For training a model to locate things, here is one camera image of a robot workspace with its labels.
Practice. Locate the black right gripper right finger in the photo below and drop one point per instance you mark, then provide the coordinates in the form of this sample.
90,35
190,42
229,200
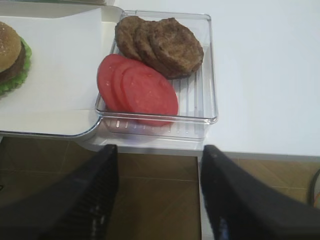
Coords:
240,207

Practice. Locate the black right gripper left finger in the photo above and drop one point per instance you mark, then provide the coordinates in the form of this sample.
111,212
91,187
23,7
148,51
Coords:
77,207

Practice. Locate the sesame top bun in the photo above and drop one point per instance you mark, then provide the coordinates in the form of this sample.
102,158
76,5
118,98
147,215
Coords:
10,46

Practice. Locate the white metal tray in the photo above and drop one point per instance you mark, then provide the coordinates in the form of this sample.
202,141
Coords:
70,123

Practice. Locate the right red tomato slice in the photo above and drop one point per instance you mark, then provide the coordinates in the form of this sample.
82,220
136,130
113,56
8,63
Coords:
147,92

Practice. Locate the red tomato slice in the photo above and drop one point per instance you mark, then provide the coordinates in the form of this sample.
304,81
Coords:
147,92
105,79
117,78

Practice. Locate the green lettuce leaf on stack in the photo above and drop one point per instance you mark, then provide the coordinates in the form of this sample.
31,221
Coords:
22,74

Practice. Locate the left red tomato slice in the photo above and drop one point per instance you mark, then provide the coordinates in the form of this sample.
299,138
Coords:
105,79

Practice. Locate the clear bin patties and tomatoes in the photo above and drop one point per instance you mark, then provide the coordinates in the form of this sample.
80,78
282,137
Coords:
196,94

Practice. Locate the middle red tomato slice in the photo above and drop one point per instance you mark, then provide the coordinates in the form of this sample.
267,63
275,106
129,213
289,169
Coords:
117,78

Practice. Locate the brown burger patty on stack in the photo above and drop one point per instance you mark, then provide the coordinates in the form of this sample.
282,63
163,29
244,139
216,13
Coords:
16,68

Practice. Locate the white parchment paper sheet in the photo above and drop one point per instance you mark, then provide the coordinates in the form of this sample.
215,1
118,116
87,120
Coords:
66,53

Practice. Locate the right brown patty in bin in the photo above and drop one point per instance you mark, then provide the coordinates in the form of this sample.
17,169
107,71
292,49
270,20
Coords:
176,46

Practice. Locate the brown patty in bin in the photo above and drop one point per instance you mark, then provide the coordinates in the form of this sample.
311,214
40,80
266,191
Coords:
124,36
143,46
176,46

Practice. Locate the left brown patty in bin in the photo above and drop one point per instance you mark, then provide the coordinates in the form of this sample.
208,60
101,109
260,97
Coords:
124,36

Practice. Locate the middle brown patty in bin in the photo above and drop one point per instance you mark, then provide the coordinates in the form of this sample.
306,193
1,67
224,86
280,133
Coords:
143,46

